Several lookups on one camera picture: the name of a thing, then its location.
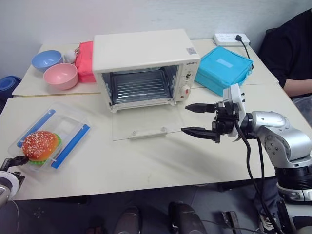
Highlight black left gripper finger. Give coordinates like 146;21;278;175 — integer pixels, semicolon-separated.
9;155;30;168

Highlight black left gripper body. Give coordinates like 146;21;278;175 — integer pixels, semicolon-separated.
0;157;26;186

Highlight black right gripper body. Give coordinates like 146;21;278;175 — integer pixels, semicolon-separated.
211;100;239;137

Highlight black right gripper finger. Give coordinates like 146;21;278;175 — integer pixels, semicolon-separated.
184;103;217;115
180;126;222;144

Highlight clear plastic food container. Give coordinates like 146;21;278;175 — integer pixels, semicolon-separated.
7;102;93;182

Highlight cream oven knob red mark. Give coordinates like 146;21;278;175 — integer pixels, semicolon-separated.
179;85;192;98

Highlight blue container latch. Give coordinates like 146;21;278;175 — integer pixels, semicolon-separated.
49;124;91;169
16;109;57;148

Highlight cream white toaster oven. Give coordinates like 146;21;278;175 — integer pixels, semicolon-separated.
92;28;201;114

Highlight toy hamburger sesame bun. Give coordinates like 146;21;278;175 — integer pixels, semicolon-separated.
21;130;63;167

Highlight cyan fabric lunch bag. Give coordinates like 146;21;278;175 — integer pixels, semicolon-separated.
194;46;254;97

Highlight white power strip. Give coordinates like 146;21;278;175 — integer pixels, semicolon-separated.
213;33;251;47

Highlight grey trouser leg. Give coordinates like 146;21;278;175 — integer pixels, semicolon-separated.
253;180;281;220

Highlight black rounded shape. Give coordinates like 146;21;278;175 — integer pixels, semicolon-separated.
168;201;208;234

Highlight pink bowl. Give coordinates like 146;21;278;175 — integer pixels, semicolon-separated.
43;63;79;91

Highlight person in black shirt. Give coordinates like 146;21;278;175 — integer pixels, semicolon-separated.
257;8;312;90

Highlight blue bowl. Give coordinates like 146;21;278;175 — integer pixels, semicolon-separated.
31;50;64;73

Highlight white black sneaker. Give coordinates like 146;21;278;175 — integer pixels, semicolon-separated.
257;214;278;231

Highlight dark brown rounded shape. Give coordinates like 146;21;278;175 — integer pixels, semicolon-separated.
114;206;147;234

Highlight small white toy figure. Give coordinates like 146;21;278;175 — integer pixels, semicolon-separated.
65;49;78;64

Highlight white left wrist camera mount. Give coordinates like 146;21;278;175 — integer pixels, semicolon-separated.
0;170;20;195

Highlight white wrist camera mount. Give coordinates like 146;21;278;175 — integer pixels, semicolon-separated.
222;83;247;143
0;170;20;195

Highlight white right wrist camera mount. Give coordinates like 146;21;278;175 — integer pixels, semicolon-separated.
222;83;247;143

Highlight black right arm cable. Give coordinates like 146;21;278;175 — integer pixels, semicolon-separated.
233;119;283;234

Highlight glass oven door white handle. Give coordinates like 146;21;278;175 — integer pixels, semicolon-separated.
111;107;187;142

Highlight metal oven wire rack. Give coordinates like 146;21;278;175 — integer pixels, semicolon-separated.
110;70;172;103

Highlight black power plug cable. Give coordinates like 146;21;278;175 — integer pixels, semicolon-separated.
234;35;254;60

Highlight dark metal bracket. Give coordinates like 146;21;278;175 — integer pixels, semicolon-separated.
221;211;242;234

